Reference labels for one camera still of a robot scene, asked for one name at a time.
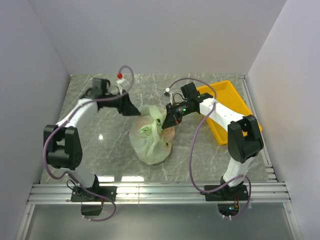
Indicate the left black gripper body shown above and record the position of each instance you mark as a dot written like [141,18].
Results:
[118,103]

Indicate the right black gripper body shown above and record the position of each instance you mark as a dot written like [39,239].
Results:
[180,110]

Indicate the pale green plastic bag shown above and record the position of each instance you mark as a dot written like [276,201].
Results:
[151,143]

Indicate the yellow plastic tray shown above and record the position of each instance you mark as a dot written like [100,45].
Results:
[230,107]

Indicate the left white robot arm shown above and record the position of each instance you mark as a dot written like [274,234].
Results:
[62,147]

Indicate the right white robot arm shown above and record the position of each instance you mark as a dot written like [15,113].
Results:
[244,139]

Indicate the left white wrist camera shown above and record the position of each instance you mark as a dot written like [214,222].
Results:
[122,83]

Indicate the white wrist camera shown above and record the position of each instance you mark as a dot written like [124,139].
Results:
[168,93]
[122,83]

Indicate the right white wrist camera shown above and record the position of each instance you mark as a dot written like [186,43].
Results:
[168,93]

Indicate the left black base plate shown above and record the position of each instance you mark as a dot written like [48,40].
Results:
[80,195]

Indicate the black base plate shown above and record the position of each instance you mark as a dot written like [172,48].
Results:
[80,195]
[236,193]

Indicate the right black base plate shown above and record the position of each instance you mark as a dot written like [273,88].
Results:
[236,193]

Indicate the aluminium mounting rail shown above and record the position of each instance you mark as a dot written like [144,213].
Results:
[152,194]

